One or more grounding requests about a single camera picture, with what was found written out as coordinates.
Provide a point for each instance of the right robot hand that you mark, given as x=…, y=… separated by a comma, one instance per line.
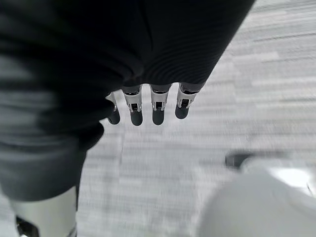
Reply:
x=98, y=49

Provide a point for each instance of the silver robot leg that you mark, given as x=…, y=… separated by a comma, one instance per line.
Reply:
x=259, y=200

